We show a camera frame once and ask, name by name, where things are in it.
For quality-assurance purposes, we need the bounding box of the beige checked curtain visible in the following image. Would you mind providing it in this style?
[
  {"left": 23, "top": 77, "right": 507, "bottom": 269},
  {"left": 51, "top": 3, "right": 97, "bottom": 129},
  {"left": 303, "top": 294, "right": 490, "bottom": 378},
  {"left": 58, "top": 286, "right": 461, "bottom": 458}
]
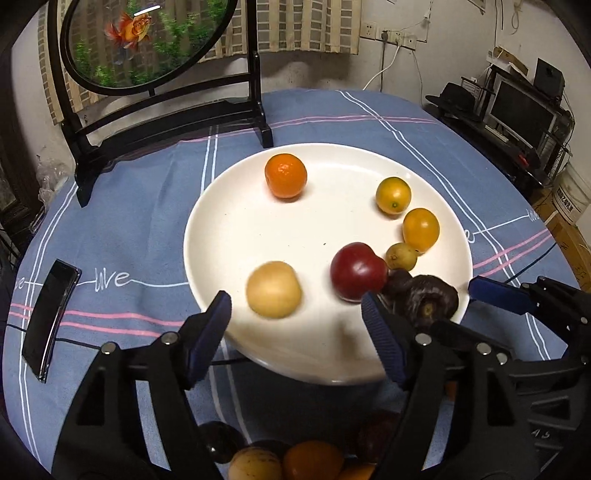
[{"left": 37, "top": 0, "right": 361, "bottom": 125}]

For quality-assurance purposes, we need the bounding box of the pale yellow round fruit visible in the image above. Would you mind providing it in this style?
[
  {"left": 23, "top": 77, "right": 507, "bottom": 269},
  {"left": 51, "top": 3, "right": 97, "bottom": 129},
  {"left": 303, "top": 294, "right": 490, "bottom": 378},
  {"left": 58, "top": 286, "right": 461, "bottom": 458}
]
[{"left": 228, "top": 445, "right": 283, "bottom": 480}]

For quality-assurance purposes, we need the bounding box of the black computer desk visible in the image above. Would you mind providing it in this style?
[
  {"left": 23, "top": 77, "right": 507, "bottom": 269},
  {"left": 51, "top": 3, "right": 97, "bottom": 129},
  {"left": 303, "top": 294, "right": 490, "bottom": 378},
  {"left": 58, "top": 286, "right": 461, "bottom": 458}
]
[{"left": 434, "top": 111, "right": 573, "bottom": 190}]

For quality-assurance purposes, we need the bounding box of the round goldfish screen black stand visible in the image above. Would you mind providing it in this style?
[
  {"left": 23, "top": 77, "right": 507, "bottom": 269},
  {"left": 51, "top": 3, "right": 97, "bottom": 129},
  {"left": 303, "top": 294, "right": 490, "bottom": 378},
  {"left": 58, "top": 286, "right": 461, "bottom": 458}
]
[{"left": 46, "top": 0, "right": 274, "bottom": 208}]

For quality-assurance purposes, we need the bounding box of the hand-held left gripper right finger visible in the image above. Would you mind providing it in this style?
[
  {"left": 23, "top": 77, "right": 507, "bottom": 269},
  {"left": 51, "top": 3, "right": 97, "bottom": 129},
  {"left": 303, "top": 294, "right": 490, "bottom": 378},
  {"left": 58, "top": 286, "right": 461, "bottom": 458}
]
[{"left": 361, "top": 290, "right": 541, "bottom": 480}]

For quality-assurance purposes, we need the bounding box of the white power cable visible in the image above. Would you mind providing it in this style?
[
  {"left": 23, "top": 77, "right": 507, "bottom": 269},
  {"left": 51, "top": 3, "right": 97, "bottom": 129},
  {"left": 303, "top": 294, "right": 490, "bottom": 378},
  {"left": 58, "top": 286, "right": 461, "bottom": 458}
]
[{"left": 362, "top": 44, "right": 402, "bottom": 90}]

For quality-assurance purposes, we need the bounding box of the blue plaid tablecloth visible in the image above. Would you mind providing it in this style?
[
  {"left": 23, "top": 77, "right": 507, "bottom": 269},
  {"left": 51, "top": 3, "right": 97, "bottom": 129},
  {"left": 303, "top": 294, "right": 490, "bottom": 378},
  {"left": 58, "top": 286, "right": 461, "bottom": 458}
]
[{"left": 0, "top": 89, "right": 583, "bottom": 480}]

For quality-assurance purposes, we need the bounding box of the black hat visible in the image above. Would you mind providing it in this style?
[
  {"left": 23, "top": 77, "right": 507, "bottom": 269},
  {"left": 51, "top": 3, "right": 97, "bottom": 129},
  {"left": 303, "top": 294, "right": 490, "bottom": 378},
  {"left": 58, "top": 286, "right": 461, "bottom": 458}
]
[{"left": 425, "top": 82, "right": 478, "bottom": 121}]

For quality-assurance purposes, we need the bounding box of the small yellow-green longan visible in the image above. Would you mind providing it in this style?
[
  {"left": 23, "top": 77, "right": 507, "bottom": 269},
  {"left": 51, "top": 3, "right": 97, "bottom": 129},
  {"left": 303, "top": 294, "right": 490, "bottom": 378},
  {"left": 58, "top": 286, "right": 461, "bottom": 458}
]
[{"left": 385, "top": 242, "right": 419, "bottom": 271}]

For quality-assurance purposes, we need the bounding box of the computer monitor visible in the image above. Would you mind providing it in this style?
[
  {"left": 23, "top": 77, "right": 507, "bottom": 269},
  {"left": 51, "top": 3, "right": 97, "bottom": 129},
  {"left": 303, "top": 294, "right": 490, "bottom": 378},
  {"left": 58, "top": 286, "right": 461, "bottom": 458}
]
[{"left": 488, "top": 78, "right": 559, "bottom": 149}]

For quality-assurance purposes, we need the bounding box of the small cardboard box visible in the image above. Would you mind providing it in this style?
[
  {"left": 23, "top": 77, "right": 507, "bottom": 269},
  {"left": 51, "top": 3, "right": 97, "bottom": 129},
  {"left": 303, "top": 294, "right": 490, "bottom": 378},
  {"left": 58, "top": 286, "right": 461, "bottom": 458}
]
[{"left": 492, "top": 45, "right": 529, "bottom": 75}]

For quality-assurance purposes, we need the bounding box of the small red plum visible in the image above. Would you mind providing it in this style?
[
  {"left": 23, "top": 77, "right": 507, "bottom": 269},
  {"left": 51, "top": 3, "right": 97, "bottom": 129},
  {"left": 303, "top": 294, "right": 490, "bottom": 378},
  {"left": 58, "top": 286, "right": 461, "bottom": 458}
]
[{"left": 358, "top": 410, "right": 402, "bottom": 462}]

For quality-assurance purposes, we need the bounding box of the green-yellow citrus fruit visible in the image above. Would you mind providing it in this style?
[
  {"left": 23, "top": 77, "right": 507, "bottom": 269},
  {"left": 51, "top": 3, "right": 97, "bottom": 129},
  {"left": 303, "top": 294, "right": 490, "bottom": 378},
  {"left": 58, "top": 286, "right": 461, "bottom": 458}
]
[{"left": 375, "top": 177, "right": 412, "bottom": 215}]

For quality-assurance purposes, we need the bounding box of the clear plastic bag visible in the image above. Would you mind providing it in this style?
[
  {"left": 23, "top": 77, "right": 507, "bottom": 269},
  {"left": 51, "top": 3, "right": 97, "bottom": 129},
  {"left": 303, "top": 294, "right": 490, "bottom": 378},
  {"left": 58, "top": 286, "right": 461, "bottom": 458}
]
[{"left": 36, "top": 157, "right": 75, "bottom": 206}]

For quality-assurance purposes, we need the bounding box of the large beige round fruit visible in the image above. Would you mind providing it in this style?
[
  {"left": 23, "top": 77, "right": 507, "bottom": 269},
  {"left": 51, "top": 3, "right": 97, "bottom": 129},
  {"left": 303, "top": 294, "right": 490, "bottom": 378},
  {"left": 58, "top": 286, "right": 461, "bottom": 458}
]
[{"left": 246, "top": 261, "right": 303, "bottom": 318}]

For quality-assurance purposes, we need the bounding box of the thin black cable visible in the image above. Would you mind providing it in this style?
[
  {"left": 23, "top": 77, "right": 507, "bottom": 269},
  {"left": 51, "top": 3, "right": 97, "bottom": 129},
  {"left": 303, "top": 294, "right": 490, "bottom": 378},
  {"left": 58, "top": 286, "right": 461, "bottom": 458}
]
[{"left": 0, "top": 323, "right": 264, "bottom": 367}]

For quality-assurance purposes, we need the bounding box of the yellow-orange kumquat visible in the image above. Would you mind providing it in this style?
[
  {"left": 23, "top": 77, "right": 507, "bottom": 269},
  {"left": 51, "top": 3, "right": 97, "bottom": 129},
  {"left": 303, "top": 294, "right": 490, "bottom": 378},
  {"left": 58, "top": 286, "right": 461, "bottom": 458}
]
[{"left": 402, "top": 208, "right": 441, "bottom": 253}]

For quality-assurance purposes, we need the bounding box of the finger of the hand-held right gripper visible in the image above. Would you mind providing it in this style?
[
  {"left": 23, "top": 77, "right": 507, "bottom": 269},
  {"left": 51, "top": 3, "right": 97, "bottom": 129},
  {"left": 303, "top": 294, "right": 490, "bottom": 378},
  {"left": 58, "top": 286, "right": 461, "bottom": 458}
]
[
  {"left": 431, "top": 320, "right": 513, "bottom": 370},
  {"left": 468, "top": 275, "right": 578, "bottom": 324}
]

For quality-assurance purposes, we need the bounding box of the black speaker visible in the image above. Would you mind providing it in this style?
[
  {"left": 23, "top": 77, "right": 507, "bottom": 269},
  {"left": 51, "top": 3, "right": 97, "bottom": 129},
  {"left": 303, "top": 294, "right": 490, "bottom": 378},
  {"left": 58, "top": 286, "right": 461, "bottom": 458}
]
[{"left": 534, "top": 58, "right": 566, "bottom": 97}]

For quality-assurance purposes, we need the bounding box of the black smartphone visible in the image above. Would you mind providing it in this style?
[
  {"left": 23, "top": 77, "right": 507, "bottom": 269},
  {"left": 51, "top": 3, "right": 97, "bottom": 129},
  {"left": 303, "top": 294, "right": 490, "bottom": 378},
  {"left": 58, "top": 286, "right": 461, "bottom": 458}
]
[{"left": 21, "top": 259, "right": 82, "bottom": 384}]

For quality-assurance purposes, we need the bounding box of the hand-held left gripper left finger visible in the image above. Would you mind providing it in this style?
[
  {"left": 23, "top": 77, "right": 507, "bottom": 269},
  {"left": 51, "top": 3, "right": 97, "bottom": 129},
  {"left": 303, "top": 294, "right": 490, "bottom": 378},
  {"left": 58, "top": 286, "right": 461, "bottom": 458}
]
[{"left": 51, "top": 290, "right": 233, "bottom": 480}]

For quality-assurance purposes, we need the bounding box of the dark red apple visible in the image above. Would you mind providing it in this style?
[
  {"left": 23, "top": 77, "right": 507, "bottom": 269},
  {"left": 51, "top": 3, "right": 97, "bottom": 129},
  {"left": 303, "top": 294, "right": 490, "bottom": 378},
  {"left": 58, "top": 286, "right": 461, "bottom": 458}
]
[{"left": 330, "top": 242, "right": 389, "bottom": 304}]

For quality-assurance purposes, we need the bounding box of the white oval plate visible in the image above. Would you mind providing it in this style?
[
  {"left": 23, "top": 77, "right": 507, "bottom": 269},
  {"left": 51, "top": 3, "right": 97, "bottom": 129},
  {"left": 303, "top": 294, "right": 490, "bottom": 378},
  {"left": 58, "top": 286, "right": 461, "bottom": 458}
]
[{"left": 183, "top": 143, "right": 472, "bottom": 385}]

